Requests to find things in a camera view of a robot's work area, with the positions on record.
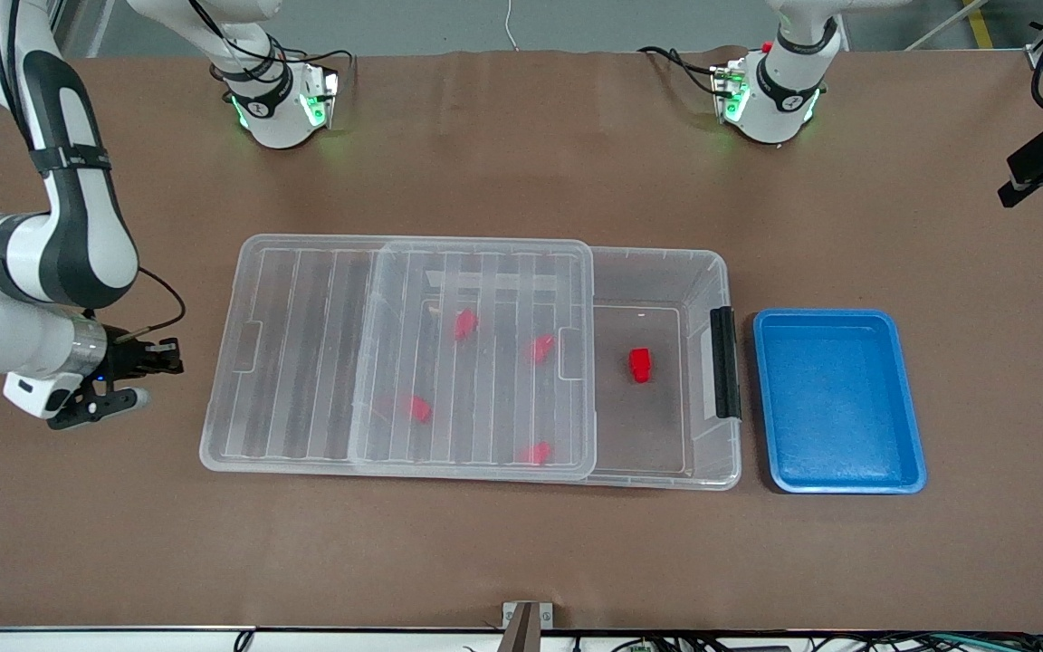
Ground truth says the clear ribbed plastic lid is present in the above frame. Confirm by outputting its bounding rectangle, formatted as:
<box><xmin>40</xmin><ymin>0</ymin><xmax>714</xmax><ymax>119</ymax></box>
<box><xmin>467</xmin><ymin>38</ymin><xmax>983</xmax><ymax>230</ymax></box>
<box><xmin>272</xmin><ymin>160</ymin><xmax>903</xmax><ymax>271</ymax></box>
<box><xmin>199</xmin><ymin>233</ymin><xmax>598</xmax><ymax>482</ymax></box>

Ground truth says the grey metal edge bracket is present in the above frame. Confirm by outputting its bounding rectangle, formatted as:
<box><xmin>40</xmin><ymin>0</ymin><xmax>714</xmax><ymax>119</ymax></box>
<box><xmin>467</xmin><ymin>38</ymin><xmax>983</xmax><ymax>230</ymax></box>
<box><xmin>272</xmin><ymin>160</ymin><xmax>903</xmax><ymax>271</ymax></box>
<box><xmin>501</xmin><ymin>601</ymin><xmax>555</xmax><ymax>652</ymax></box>

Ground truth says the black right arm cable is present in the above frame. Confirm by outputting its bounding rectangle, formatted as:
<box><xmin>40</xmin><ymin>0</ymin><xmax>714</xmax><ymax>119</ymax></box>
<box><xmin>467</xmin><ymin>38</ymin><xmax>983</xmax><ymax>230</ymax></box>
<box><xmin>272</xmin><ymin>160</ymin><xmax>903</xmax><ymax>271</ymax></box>
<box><xmin>0</xmin><ymin>0</ymin><xmax>187</xmax><ymax>345</ymax></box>

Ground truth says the black base cable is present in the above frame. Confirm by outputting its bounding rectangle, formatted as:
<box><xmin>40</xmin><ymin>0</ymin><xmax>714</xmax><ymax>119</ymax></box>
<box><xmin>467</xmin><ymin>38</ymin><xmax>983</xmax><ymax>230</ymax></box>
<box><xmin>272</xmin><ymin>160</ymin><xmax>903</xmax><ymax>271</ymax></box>
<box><xmin>277</xmin><ymin>43</ymin><xmax>356</xmax><ymax>84</ymax></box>
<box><xmin>637</xmin><ymin>45</ymin><xmax>723</xmax><ymax>95</ymax></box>

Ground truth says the blue plastic tray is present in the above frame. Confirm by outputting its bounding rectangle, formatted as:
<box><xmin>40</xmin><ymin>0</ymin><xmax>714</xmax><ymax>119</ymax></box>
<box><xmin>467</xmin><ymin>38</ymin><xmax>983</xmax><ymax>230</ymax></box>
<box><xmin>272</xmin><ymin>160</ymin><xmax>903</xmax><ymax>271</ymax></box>
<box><xmin>752</xmin><ymin>308</ymin><xmax>928</xmax><ymax>495</ymax></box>

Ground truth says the black right camera bracket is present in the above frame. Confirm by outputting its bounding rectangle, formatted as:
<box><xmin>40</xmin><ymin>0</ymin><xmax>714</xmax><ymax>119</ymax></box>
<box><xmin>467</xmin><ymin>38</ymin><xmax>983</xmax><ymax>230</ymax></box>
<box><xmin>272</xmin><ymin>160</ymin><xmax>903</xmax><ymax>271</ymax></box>
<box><xmin>47</xmin><ymin>380</ymin><xmax>126</xmax><ymax>430</ymax></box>

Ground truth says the clear plastic storage box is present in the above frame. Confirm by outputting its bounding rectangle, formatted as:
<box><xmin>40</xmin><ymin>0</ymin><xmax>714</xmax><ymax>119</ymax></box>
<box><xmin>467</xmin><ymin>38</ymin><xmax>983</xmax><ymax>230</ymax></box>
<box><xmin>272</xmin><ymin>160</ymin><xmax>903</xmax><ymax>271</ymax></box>
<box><xmin>354</xmin><ymin>246</ymin><xmax>743</xmax><ymax>492</ymax></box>

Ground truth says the black cable bundle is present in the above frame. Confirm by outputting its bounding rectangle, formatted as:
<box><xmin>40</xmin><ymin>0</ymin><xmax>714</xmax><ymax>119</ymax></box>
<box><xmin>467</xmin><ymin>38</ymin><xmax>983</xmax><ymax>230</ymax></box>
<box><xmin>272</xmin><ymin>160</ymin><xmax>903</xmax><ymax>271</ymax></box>
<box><xmin>571</xmin><ymin>631</ymin><xmax>1043</xmax><ymax>652</ymax></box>

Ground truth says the brown table cover sheet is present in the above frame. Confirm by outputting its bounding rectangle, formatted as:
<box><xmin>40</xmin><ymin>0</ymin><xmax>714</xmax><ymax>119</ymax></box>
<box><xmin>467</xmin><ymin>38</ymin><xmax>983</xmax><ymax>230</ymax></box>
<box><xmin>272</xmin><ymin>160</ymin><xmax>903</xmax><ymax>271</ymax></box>
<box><xmin>0</xmin><ymin>47</ymin><xmax>1043</xmax><ymax>633</ymax></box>

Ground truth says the black left base cable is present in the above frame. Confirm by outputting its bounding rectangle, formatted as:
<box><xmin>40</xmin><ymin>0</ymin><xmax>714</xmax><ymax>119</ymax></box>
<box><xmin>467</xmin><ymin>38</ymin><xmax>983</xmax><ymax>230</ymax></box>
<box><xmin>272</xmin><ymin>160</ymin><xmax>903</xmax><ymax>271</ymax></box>
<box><xmin>637</xmin><ymin>45</ymin><xmax>723</xmax><ymax>95</ymax></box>

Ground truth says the black right base cable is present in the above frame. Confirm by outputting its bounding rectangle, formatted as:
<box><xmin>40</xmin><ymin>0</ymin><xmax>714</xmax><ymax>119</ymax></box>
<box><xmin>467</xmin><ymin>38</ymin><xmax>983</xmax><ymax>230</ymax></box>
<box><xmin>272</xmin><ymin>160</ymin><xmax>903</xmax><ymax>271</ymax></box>
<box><xmin>277</xmin><ymin>43</ymin><xmax>356</xmax><ymax>84</ymax></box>

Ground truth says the black box latch handle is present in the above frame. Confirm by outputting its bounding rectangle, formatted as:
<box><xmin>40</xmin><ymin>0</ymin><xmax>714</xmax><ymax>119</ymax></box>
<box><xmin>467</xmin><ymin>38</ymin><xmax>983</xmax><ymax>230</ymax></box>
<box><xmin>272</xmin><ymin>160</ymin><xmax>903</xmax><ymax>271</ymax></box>
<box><xmin>710</xmin><ymin>306</ymin><xmax>742</xmax><ymax>422</ymax></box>

